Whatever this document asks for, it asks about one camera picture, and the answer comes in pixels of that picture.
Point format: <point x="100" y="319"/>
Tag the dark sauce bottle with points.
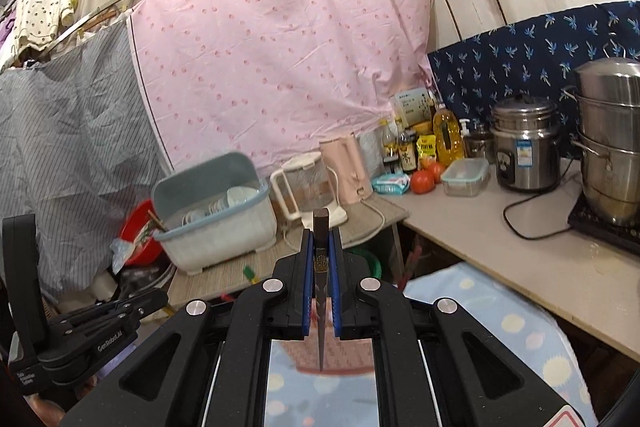
<point x="407" y="154"/>

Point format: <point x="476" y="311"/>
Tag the clear food container teal lid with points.
<point x="465" y="177"/>

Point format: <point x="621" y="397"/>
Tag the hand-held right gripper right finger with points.
<point x="335" y="287"/>

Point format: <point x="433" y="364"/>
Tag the steel rice cooker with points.
<point x="527" y="152"/>

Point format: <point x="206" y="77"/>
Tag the pink perforated plastic basket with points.
<point x="350" y="357"/>

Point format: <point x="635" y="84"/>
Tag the white dish bin teal lid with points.
<point x="220" y="242"/>

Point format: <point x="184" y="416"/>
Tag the blue spotted blanket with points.
<point x="500" y="332"/>

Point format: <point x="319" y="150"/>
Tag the clear sauce bottle yellow cap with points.
<point x="390" y="144"/>

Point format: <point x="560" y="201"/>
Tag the yellow cooking oil bottle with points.
<point x="447" y="137"/>

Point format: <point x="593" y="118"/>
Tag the white pump bottle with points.
<point x="466" y="139"/>

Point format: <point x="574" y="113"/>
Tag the pink dotted curtain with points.
<point x="280" y="57"/>

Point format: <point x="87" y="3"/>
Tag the yellow seasoning packet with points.
<point x="426" y="147"/>

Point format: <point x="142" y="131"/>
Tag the red tomato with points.
<point x="422" y="182"/>
<point x="438" y="171"/>

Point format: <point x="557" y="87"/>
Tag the red plastic basin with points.
<point x="137" y="232"/>

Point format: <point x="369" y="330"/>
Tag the small steel pot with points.
<point x="481" y="146"/>

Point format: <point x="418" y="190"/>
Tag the white carton box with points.
<point x="410" y="107"/>

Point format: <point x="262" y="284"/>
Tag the large steel steamer pot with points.
<point x="610" y="142"/>

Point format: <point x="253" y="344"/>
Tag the white glass kettle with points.
<point x="305" y="192"/>

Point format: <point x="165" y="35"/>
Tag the blue wet wipes packet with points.
<point x="391" y="184"/>

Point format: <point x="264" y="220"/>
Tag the white bowl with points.
<point x="242" y="199"/>

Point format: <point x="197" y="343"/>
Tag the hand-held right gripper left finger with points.
<point x="307" y="287"/>

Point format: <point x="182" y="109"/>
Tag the spotted baby garment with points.
<point x="45" y="7"/>

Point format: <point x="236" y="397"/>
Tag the pink electric kettle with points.
<point x="347" y="167"/>

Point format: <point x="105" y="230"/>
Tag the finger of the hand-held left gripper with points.
<point x="95" y="347"/>
<point x="135" y="304"/>

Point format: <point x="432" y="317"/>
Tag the black induction cooker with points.
<point x="600" y="227"/>

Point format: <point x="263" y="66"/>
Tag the dark brown chopstick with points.
<point x="320" y="257"/>

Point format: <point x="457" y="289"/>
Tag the green spiral chopstick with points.
<point x="249" y="275"/>

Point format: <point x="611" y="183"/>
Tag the grey striped curtain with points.
<point x="75" y="147"/>

